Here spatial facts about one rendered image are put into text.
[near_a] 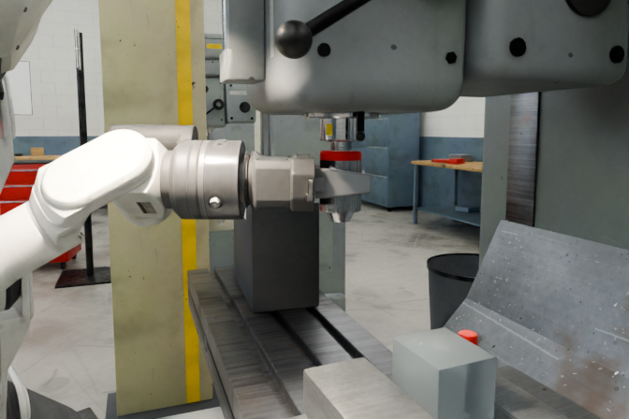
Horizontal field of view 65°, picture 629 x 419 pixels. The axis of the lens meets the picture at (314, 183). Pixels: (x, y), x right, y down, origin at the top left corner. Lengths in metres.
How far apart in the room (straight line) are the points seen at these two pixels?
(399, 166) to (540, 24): 7.37
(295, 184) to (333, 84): 0.11
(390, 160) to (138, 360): 5.97
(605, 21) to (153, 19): 1.91
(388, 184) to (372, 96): 7.36
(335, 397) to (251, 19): 0.35
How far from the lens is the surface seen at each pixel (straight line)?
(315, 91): 0.44
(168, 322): 2.39
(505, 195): 0.89
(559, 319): 0.76
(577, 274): 0.77
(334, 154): 0.53
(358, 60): 0.45
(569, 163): 0.79
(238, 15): 0.51
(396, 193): 7.90
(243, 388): 0.65
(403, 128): 7.89
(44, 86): 9.63
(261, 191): 0.51
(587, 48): 0.59
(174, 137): 0.58
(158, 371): 2.47
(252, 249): 0.84
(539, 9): 0.55
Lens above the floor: 1.29
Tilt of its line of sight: 6 degrees down
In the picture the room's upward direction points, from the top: straight up
